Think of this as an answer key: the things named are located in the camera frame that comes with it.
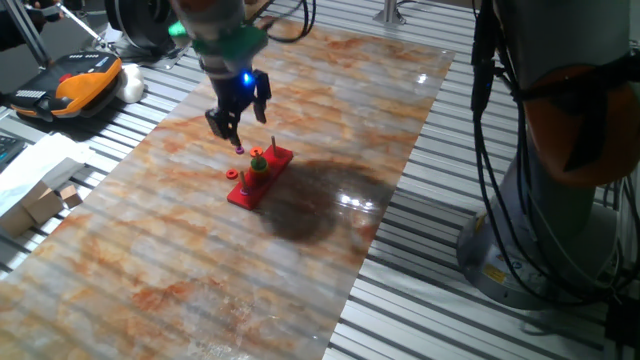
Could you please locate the small wooden block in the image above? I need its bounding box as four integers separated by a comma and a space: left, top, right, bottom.
59, 184, 84, 210

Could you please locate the white rounded lump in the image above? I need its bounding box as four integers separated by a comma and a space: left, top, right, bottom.
116, 63, 147, 105

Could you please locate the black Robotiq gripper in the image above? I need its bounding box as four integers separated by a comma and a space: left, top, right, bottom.
204, 68, 274, 150

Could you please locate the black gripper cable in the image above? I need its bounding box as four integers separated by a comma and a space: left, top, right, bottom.
263, 0, 318, 45

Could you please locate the orange black teach pendant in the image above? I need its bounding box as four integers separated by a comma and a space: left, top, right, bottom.
8, 50, 124, 123

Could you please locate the metal post foot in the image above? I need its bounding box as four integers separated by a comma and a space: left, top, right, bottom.
372, 0, 408, 27

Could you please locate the black keyboard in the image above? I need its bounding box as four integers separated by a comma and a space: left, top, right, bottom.
0, 134, 27, 172

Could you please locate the black base cable bundle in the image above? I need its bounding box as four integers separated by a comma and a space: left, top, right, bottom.
469, 0, 640, 314

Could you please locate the slanted aluminium frame beam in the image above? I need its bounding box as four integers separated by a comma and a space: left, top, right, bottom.
0, 0, 54, 70

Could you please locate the marble pattern table mat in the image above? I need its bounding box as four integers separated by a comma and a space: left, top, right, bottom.
0, 19, 456, 360

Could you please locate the red Hanoi base with pegs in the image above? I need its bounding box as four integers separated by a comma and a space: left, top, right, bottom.
226, 135, 295, 212

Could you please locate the black round device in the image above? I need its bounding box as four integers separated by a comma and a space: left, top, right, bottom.
103, 0, 177, 52

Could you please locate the large wooden block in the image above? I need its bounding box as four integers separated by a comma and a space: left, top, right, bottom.
0, 179, 65, 239

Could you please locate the white paper sheet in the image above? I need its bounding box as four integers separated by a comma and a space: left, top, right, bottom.
0, 131, 96, 217

